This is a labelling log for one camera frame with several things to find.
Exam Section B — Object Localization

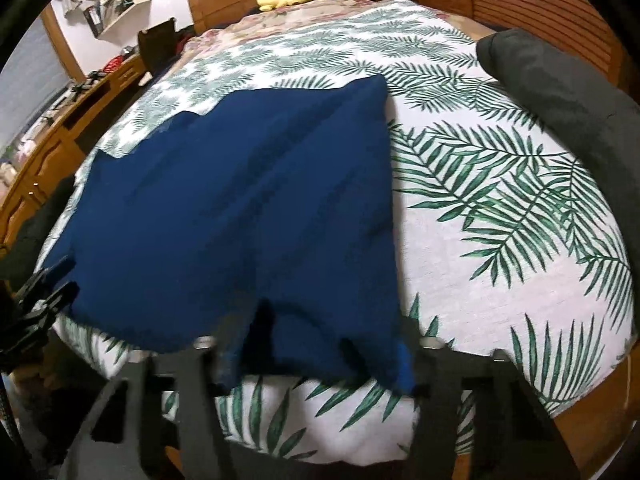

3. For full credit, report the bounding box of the dark cloth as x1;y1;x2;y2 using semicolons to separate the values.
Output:
0;179;77;301

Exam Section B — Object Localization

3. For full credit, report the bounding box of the navy blue suit jacket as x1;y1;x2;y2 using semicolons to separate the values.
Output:
42;74;420;397

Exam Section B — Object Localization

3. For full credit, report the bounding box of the white wall shelf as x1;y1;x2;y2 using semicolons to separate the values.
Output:
62;0;152;41

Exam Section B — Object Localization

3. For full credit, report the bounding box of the wooden louvered wardrobe door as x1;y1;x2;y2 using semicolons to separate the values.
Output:
402;0;627;92

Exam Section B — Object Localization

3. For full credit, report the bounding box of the floral blanket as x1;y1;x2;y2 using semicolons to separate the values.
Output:
184;0;402;57

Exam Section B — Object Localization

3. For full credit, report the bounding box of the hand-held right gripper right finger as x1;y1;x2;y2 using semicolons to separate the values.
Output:
394;335;583;480

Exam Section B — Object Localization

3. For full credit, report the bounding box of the grey window blind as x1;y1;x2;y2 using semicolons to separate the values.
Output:
0;14;72;147

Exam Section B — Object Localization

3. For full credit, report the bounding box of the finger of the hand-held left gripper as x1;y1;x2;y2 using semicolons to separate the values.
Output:
11;257;82;333

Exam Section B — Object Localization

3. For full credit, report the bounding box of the wooden desk cabinet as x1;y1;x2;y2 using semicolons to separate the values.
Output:
0;52;152;257

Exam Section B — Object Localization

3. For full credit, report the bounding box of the leaf print bed sheet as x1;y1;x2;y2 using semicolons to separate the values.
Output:
34;0;637;467

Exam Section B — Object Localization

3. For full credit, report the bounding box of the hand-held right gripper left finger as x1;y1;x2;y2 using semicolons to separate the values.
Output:
59;336;253;480

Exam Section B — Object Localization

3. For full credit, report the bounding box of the black chair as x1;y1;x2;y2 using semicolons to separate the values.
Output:
137;17;194;80

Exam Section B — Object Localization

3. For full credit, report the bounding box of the dark grey pillow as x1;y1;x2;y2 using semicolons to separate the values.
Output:
475;28;640;332

